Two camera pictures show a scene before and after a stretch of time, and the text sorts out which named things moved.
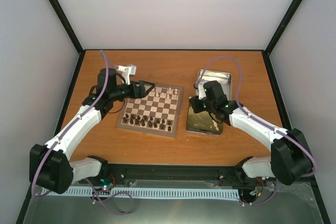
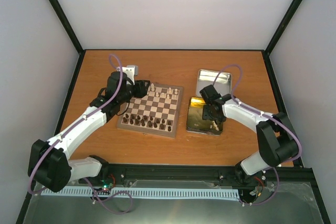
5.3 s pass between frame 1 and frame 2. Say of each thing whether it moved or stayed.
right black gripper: moved
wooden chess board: stayed
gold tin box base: stayed
